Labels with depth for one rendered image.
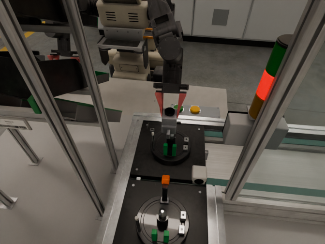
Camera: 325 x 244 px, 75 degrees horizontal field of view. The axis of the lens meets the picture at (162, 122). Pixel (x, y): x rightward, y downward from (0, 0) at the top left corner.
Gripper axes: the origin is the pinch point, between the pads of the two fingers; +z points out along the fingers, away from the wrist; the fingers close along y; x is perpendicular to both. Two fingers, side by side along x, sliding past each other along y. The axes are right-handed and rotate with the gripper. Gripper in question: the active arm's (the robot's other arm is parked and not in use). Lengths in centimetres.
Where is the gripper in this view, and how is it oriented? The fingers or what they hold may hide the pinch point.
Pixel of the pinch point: (169, 114)
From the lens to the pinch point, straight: 64.0
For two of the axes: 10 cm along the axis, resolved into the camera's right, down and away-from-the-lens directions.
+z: -0.6, 9.9, 1.1
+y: 9.9, 0.7, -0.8
